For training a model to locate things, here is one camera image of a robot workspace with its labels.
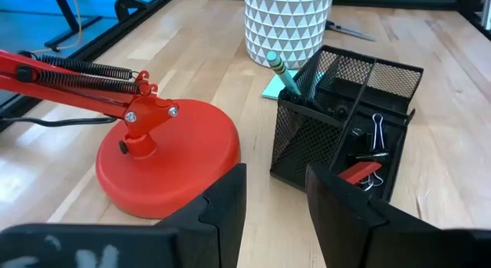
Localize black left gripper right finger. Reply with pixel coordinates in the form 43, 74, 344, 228
305, 164, 491, 268

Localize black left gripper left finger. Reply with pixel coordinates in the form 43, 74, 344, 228
0, 163, 248, 268

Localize black binder clip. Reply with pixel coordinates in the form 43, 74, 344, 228
348, 113, 390, 162
354, 170, 385, 193

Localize black pen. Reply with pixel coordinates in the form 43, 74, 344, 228
287, 91, 306, 106

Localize teal sticky note pad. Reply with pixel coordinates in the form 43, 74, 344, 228
261, 69, 301, 101

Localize teal pencil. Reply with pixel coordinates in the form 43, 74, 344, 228
265, 50, 303, 98

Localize black mesh desk organizer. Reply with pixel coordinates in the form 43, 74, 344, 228
269, 45, 425, 204

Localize red desk lamp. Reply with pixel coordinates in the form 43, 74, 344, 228
0, 48, 242, 220

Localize succulent in white patterned pot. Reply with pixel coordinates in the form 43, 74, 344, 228
243, 0, 334, 71

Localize black stand pole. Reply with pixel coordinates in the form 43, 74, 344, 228
43, 0, 101, 53

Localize black lamp cord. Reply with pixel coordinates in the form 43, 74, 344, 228
0, 115, 118, 128

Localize scissors with red-black handles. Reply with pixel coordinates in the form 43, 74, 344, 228
325, 19, 377, 43

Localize yellow cable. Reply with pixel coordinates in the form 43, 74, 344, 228
31, 0, 84, 55

